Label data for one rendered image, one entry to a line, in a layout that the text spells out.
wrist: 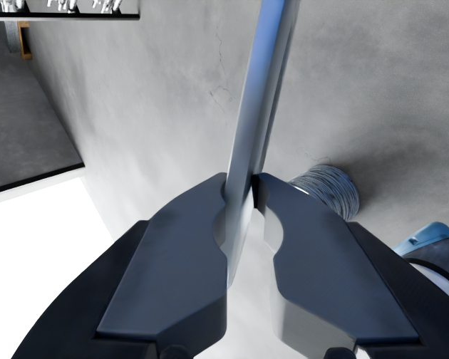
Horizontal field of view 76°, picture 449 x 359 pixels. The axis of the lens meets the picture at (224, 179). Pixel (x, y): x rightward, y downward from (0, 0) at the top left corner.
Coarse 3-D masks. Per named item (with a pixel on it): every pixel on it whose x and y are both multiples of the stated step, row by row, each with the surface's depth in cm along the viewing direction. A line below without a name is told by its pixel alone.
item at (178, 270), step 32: (192, 192) 11; (160, 224) 9; (192, 224) 9; (224, 224) 10; (160, 256) 8; (192, 256) 8; (224, 256) 8; (128, 288) 7; (160, 288) 7; (192, 288) 7; (224, 288) 7; (128, 320) 6; (160, 320) 6; (192, 320) 6; (224, 320) 7; (160, 352) 6; (192, 352) 7
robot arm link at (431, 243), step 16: (432, 224) 47; (416, 240) 46; (432, 240) 45; (448, 240) 45; (416, 256) 45; (432, 256) 44; (448, 256) 44; (432, 272) 42; (448, 272) 42; (448, 288) 40
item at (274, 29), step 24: (264, 0) 9; (288, 0) 9; (264, 24) 9; (288, 24) 13; (264, 48) 9; (288, 48) 26; (264, 72) 9; (264, 96) 10; (240, 120) 10; (264, 120) 12; (240, 144) 10; (264, 144) 29; (240, 168) 10; (240, 192) 11; (240, 216) 12; (240, 240) 17
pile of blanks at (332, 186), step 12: (312, 168) 129; (324, 168) 124; (336, 168) 124; (300, 180) 115; (312, 180) 115; (324, 180) 115; (336, 180) 118; (348, 180) 120; (312, 192) 108; (324, 192) 110; (336, 192) 113; (348, 192) 117; (336, 204) 111; (348, 204) 115; (348, 216) 118
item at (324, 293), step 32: (256, 192) 12; (288, 192) 11; (288, 224) 9; (320, 224) 9; (288, 256) 8; (320, 256) 8; (352, 256) 8; (288, 288) 7; (320, 288) 7; (352, 288) 7; (384, 288) 7; (288, 320) 7; (320, 320) 6; (352, 320) 6; (384, 320) 6; (320, 352) 7
